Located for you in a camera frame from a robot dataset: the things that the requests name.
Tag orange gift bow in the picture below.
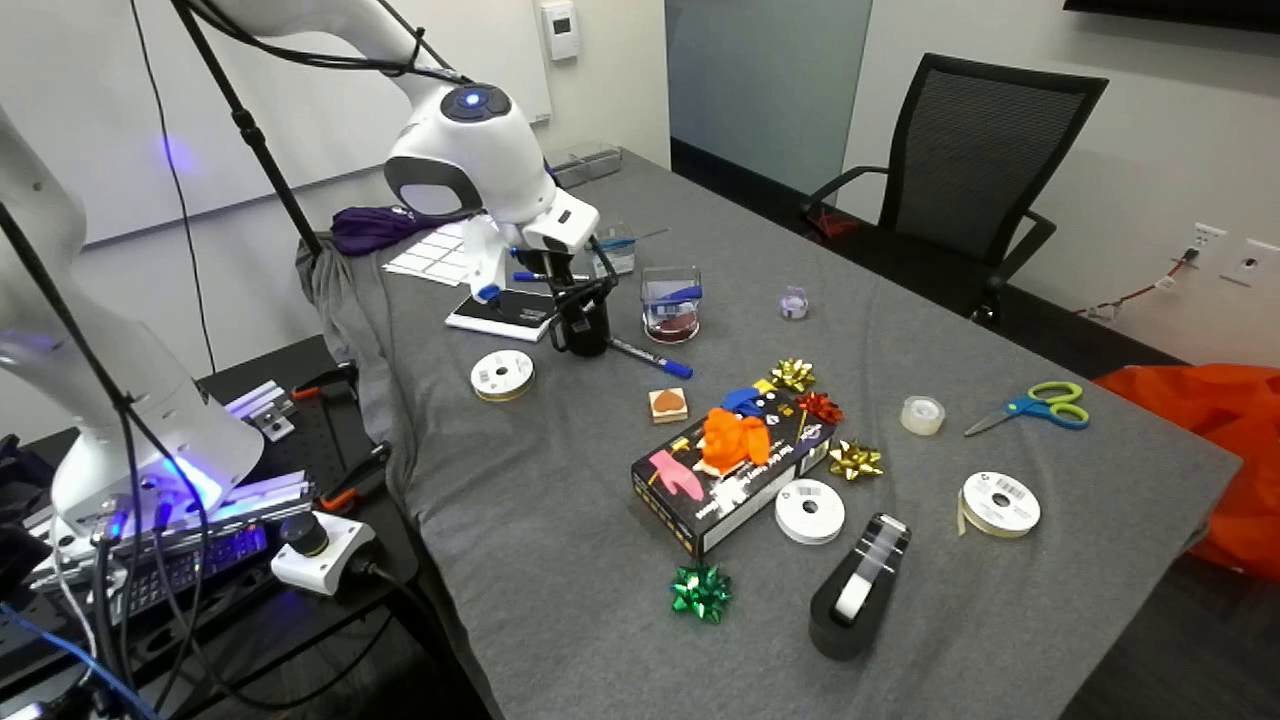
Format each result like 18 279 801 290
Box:
695 404 780 482

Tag blue gift bow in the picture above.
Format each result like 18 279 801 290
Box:
715 385 772 421

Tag orange bag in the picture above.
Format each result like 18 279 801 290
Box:
1098 361 1280 590

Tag black mug cup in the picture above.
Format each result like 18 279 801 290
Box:
548 286 620 365

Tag silver controller box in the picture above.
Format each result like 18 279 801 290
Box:
21 456 313 633

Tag white wall socket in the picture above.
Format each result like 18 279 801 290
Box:
1177 215 1280 292

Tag small tan box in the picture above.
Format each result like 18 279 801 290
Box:
643 385 695 427

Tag black wall television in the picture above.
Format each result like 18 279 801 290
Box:
1062 0 1280 40

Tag green gift bow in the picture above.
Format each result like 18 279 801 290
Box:
663 561 739 630

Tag purple cloth bundle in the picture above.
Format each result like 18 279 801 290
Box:
324 200 445 259

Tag orange handled tool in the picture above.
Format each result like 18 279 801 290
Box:
318 448 393 520
284 369 367 409

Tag white ribbon spool gold edge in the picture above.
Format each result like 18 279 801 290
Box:
952 463 1048 544
465 344 542 409

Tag black tripod leg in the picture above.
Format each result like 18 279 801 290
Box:
0 195 224 597
168 0 333 259

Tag red gift bow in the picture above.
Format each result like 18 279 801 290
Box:
796 387 847 434

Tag white wall thermostat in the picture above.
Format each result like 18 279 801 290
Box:
536 0 584 70

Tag blue marker in glass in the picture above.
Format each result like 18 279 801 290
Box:
643 279 705 314

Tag black hanging cable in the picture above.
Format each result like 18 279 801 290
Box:
124 0 224 382

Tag white label sheets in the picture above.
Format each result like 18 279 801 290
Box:
382 213 511 292

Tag clear glass cup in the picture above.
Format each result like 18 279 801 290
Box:
638 259 707 348

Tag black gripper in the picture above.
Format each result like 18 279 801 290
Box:
511 227 620 327

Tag black mesh office chair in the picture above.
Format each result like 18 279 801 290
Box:
801 48 1111 327

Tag white tape roll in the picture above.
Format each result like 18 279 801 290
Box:
772 476 854 551

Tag gold gift bow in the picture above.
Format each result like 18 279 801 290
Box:
753 352 820 400
823 437 888 488

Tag blue green handled scissors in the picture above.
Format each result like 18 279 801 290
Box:
961 376 1098 443

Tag black tape dispenser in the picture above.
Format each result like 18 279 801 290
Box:
804 508 916 664

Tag small clear tape roll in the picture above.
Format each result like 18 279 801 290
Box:
898 394 952 441

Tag dark pen blue cap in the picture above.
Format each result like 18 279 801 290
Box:
606 332 699 385

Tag white power adapter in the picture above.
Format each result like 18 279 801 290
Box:
270 508 382 600

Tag clear plastic tray organizer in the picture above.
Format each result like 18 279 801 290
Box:
548 144 630 192

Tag blue cable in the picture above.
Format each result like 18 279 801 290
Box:
0 597 157 720

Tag black notebook white edge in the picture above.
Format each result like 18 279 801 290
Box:
442 290 559 348

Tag grey table cloth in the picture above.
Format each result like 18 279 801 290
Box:
295 147 1250 720

